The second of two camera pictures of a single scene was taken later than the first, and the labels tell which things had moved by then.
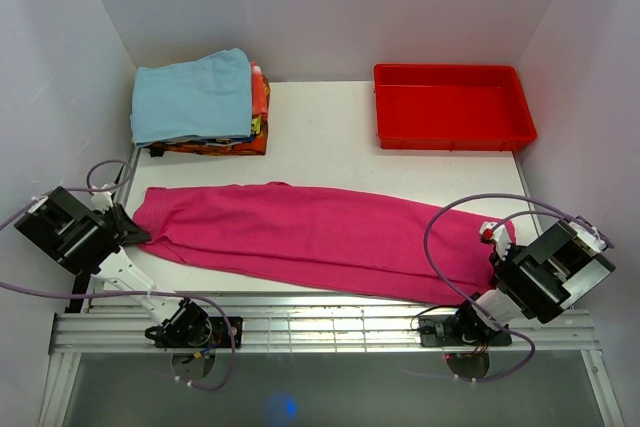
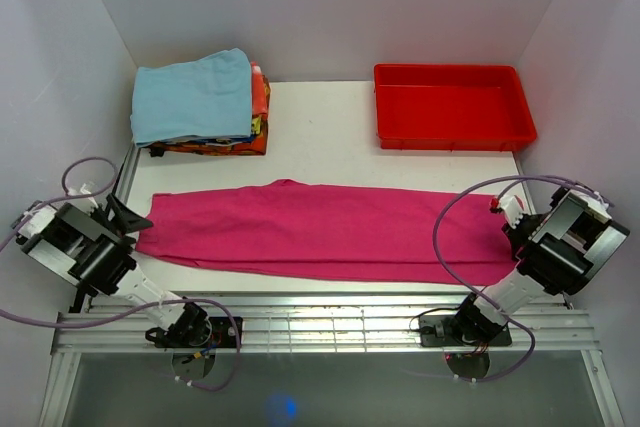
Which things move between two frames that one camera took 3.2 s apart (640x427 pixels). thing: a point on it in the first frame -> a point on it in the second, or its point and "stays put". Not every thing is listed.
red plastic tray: x=451 y=107 stays put
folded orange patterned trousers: x=245 y=146 stays put
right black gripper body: x=514 y=251 -> x=524 y=227
